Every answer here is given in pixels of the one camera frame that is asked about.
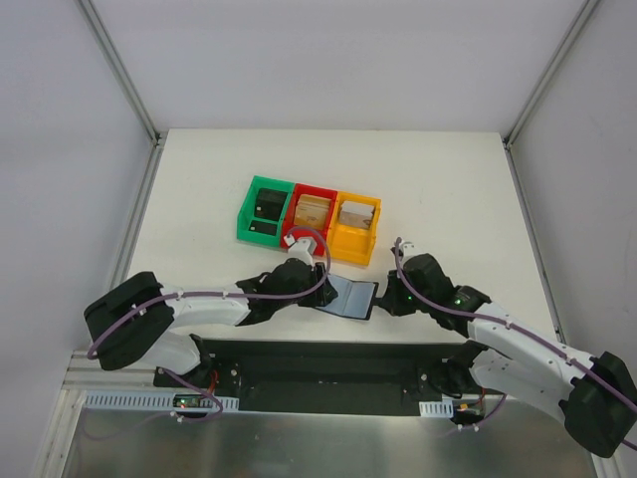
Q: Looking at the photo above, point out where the black leather card holder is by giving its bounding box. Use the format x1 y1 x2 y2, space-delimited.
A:
316 273 379 321

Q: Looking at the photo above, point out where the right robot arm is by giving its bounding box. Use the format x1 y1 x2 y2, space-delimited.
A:
381 238 636 458

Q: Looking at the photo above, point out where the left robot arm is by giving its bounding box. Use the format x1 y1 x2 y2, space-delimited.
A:
84 237 338 387

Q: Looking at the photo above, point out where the gold card stack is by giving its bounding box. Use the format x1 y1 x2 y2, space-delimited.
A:
293 194 331 230

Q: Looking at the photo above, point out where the silver card stack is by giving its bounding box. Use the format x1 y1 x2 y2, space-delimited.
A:
338 200 375 230

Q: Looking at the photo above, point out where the black card stack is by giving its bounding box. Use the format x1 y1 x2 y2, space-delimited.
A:
254 188 288 222

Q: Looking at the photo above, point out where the yellow plastic bin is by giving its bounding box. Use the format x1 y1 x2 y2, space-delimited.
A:
327 191 382 267

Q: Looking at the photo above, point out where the red plastic bin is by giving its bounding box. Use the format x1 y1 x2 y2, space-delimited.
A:
278 183 337 249

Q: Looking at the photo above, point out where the green plastic bin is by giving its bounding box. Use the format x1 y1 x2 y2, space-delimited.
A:
236 175 295 248

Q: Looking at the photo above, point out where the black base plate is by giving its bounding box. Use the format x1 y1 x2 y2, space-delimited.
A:
184 340 481 416

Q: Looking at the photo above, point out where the right white cable duct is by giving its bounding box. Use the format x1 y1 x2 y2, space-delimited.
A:
418 398 455 419

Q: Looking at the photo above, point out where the white cable duct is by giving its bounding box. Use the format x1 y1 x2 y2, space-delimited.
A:
418 398 455 419
85 390 219 413

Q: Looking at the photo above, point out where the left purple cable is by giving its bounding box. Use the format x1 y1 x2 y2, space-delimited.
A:
87 226 333 360

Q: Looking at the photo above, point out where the left white cable duct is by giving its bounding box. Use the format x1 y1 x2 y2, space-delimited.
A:
85 390 219 413

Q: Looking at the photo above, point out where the left aluminium frame post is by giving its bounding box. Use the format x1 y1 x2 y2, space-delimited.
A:
77 0 168 145

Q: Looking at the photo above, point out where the aluminium frame post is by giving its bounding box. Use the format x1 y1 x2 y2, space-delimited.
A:
503 0 602 150
77 0 168 145

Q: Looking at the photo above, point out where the right aluminium frame post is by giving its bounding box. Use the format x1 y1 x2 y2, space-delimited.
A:
503 0 602 150

